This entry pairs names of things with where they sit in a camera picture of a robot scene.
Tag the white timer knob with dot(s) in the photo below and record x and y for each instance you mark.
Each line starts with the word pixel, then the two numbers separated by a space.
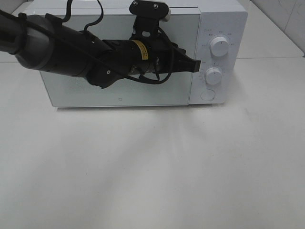
pixel 213 75

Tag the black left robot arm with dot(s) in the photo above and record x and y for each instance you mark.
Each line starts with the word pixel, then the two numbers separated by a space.
pixel 44 44

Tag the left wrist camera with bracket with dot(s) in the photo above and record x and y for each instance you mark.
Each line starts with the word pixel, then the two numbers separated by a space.
pixel 148 15

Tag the upper white power knob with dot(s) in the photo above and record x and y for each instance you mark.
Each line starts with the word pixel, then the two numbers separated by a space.
pixel 219 45

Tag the round door release button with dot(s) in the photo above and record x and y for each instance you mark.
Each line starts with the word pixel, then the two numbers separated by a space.
pixel 208 95

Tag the white microwave oven body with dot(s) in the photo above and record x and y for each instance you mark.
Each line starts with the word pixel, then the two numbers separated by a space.
pixel 226 17

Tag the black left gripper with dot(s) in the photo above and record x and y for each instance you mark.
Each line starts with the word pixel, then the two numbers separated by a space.
pixel 133 59

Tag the white microwave door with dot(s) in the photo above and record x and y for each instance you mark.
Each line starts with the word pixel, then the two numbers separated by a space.
pixel 182 29

